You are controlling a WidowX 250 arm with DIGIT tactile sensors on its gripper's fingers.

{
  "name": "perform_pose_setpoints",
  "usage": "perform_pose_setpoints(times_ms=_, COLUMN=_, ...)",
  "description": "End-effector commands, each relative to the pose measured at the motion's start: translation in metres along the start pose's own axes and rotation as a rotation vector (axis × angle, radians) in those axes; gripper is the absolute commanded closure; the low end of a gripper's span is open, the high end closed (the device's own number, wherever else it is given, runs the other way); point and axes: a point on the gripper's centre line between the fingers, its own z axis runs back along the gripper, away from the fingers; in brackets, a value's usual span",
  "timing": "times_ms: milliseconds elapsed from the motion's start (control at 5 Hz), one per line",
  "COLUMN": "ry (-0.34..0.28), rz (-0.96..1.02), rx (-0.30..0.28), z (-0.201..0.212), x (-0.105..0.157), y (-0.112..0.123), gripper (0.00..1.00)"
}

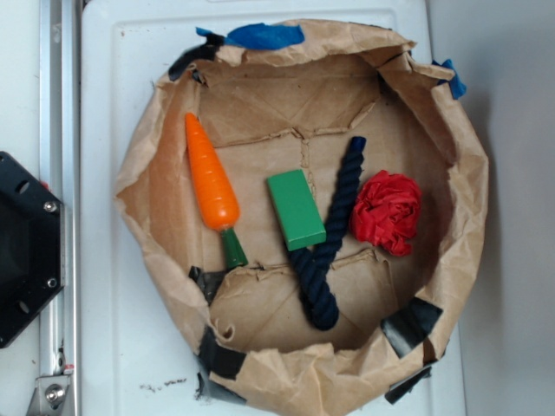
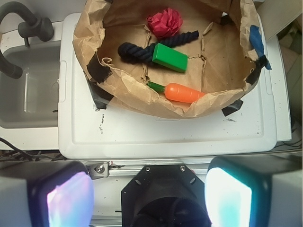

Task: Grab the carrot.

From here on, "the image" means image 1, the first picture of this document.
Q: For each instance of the orange toy carrot green stem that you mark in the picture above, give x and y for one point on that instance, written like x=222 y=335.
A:
x=217 y=201

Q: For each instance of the green wooden block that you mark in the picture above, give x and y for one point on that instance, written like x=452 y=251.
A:
x=296 y=209

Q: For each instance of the red crumpled paper ball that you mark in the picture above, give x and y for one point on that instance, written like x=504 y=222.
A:
x=386 y=212

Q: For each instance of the white plastic tray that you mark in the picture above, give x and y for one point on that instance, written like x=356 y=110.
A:
x=133 y=360

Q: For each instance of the black hexagonal robot base plate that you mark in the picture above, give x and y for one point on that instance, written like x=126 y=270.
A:
x=31 y=248

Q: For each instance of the aluminium extrusion rail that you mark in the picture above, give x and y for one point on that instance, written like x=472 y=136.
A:
x=58 y=387

